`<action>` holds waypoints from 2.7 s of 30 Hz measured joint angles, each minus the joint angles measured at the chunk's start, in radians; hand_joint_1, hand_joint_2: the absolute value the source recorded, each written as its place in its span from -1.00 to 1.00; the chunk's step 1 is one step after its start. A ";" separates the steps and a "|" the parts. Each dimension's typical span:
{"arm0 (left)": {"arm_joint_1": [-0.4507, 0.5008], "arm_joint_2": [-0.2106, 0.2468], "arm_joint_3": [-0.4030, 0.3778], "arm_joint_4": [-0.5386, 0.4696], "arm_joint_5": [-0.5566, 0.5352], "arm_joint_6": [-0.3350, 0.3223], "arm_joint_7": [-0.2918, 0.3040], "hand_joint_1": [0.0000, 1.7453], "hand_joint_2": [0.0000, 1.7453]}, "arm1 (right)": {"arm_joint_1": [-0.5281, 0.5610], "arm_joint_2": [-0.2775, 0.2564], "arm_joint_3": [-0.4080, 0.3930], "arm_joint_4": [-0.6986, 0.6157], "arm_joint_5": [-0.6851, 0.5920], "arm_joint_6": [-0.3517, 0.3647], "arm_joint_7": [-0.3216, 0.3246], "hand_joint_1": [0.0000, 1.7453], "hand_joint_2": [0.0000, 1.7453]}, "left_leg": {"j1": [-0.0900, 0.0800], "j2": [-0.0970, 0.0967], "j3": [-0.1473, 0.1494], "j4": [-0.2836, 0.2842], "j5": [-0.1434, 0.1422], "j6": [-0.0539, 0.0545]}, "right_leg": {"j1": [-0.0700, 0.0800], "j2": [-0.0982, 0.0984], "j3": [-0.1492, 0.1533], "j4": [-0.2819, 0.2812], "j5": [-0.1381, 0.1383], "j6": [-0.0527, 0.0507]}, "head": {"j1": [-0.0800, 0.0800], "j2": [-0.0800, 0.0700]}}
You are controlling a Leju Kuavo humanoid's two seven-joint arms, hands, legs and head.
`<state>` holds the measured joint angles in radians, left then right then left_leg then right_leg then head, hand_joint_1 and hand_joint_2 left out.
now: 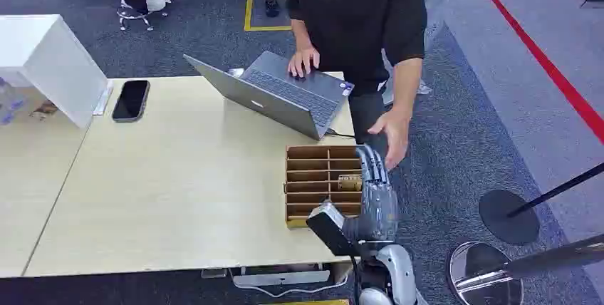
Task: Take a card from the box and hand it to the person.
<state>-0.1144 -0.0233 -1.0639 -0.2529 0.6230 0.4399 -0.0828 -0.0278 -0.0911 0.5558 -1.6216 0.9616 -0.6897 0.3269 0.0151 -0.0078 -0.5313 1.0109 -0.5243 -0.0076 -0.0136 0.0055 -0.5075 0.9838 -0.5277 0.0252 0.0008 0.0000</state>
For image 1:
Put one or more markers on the person's right hand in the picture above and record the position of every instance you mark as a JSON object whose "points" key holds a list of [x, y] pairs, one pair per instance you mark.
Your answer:
{"points": [[303, 61]]}

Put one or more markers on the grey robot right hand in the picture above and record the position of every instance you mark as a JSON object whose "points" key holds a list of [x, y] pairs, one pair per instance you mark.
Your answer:
{"points": [[377, 208]]}

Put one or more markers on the person's left hand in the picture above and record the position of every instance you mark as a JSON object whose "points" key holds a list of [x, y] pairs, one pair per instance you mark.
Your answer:
{"points": [[395, 135]]}

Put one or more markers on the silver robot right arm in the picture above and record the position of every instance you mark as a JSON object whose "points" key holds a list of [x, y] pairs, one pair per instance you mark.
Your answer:
{"points": [[398, 270]]}

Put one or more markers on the silver laptop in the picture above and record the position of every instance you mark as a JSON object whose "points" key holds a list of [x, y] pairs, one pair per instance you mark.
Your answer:
{"points": [[283, 95]]}

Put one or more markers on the wooden card box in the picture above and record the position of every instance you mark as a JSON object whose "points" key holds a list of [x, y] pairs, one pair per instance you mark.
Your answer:
{"points": [[309, 185]]}

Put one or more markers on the yellow floor tape square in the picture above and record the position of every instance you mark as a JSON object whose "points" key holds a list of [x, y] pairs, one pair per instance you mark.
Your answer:
{"points": [[247, 10]]}

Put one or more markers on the grey under-desk tray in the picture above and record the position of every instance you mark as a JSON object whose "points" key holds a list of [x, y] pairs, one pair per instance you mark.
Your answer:
{"points": [[283, 278]]}

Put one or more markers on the chrome stanchion base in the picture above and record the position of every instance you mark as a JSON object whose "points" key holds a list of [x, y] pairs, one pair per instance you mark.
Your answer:
{"points": [[476, 274]]}

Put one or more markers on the black stanchion base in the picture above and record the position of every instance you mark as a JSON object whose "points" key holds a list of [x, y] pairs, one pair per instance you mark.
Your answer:
{"points": [[502, 220]]}

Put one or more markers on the white stool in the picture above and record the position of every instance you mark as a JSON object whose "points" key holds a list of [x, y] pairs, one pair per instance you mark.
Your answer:
{"points": [[153, 3]]}

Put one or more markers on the red floor tape line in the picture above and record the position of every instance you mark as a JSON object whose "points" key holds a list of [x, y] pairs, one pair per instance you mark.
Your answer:
{"points": [[547, 64]]}

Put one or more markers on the black stanchion pole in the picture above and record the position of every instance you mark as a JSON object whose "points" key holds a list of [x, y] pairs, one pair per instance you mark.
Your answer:
{"points": [[561, 189]]}

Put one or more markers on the black smartphone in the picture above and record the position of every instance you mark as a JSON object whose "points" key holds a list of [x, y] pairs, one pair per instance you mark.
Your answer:
{"points": [[130, 100]]}

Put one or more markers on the chrome stanchion pole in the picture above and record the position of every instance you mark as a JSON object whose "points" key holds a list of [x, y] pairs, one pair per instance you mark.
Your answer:
{"points": [[557, 258]]}

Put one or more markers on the white box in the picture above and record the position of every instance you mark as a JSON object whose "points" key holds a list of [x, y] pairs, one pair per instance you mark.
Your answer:
{"points": [[56, 67]]}

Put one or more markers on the clear plastic bag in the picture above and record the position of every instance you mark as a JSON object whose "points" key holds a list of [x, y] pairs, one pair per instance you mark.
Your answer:
{"points": [[19, 102]]}

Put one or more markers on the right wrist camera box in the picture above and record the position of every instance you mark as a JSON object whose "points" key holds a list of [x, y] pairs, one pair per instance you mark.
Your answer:
{"points": [[332, 229]]}

